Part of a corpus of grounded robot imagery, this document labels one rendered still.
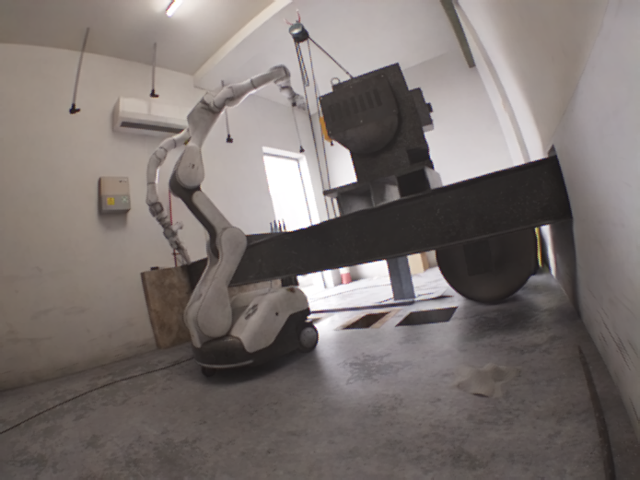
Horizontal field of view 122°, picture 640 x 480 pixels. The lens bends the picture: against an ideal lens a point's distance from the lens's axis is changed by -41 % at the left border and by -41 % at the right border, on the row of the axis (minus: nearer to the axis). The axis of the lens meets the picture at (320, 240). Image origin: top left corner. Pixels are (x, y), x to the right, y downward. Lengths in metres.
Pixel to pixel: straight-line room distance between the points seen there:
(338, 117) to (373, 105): 0.23
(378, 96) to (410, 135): 0.31
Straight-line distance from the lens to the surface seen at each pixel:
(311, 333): 1.59
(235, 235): 1.56
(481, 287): 1.81
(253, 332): 1.39
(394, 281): 2.46
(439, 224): 1.33
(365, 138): 1.81
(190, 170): 1.57
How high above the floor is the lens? 0.49
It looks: 3 degrees up
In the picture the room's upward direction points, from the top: 12 degrees counter-clockwise
